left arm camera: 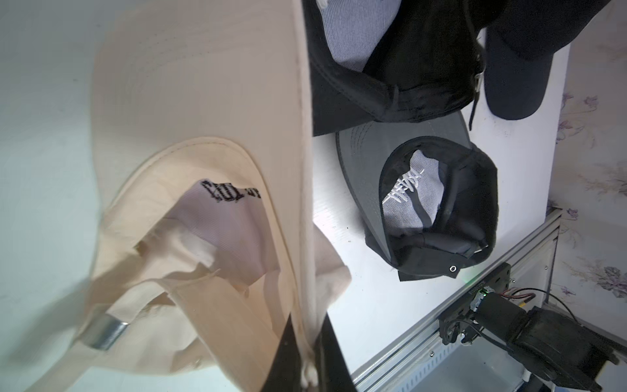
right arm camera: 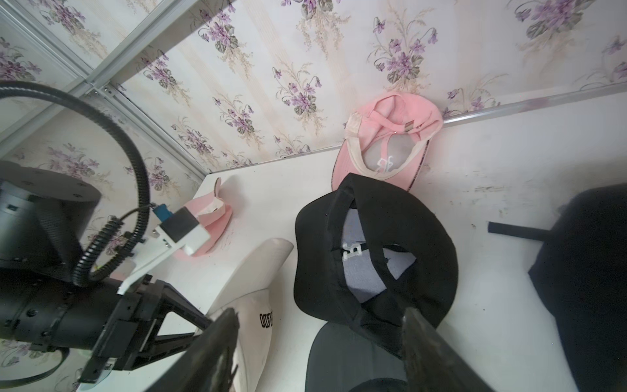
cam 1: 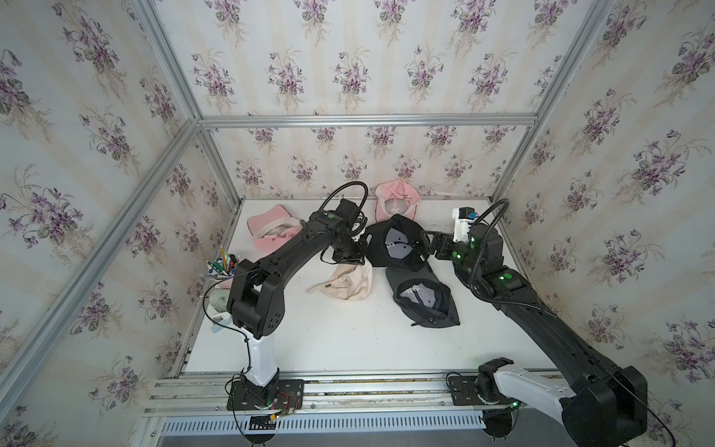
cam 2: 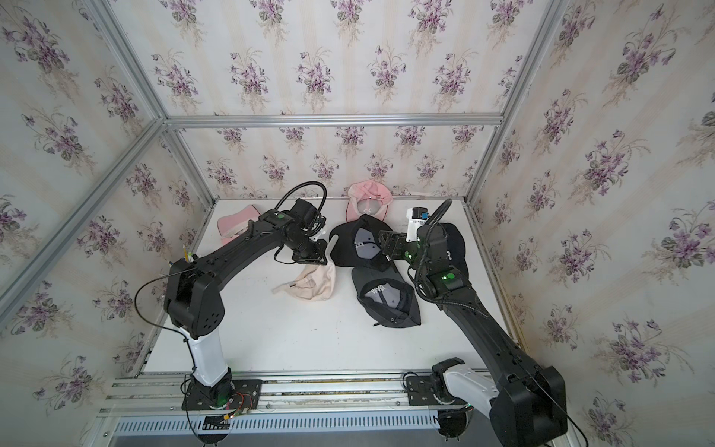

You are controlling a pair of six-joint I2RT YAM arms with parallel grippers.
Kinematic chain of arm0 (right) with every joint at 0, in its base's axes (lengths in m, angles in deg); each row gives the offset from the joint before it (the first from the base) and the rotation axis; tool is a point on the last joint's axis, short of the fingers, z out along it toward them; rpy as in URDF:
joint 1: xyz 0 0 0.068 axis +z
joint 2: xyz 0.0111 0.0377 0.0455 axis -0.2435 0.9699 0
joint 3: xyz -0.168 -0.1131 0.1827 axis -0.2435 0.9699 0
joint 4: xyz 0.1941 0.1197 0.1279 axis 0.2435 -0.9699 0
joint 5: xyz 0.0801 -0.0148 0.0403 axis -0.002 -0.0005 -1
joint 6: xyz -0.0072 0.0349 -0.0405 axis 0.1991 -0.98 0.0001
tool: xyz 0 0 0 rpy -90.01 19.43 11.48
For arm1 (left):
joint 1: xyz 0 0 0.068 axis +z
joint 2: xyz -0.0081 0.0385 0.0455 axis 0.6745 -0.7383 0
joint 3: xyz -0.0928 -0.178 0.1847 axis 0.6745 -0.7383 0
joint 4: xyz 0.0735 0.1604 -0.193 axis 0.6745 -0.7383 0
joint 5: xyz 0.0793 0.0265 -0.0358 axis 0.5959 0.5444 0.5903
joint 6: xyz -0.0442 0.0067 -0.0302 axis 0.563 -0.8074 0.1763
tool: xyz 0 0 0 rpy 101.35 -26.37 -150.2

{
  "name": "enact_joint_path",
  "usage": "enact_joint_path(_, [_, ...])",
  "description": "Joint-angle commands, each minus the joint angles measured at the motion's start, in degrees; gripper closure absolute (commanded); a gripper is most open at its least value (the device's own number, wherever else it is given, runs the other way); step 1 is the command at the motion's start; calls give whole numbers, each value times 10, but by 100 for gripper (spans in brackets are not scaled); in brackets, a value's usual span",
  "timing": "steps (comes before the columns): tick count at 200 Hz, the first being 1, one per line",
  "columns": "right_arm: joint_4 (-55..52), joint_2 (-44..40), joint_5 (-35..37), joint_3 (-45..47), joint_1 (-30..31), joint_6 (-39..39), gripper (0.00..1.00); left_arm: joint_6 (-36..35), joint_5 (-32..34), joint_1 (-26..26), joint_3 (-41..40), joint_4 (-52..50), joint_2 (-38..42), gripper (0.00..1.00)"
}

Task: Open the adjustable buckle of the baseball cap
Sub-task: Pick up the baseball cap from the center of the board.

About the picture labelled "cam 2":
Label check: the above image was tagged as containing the beige baseball cap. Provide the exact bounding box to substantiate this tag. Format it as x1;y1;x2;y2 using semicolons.
272;236;338;302

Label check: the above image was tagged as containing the black cap white letter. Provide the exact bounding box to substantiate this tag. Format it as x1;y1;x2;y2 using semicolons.
439;223;469;279

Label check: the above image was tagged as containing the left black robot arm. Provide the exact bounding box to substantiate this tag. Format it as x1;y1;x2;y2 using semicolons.
132;180;328;410

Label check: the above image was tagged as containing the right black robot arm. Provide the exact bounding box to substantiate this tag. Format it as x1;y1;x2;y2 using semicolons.
378;200;577;446

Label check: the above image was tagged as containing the black cap centre back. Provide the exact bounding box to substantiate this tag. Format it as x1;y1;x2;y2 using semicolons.
330;215;392;272

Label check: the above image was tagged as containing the dark grey baseball cap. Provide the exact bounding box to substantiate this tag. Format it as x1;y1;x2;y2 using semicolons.
351;264;422;329

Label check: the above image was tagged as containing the pink cap left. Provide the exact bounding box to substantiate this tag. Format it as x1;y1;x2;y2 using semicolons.
217;205;260;245

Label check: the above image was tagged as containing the pink pen holder cup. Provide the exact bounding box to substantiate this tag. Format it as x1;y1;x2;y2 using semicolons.
182;245;198;264

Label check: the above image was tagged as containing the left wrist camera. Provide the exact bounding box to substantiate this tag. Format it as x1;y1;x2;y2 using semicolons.
289;199;320;229

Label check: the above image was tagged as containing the pink cap back wall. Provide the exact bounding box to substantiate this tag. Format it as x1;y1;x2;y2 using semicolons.
346;180;393;222

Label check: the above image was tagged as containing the aluminium mounting rail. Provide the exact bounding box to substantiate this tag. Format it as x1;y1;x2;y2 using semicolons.
100;372;443;417

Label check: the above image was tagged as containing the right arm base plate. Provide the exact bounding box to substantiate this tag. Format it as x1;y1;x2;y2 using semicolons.
401;372;467;407

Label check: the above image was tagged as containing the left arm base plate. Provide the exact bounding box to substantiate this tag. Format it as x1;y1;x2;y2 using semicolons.
181;376;264;413

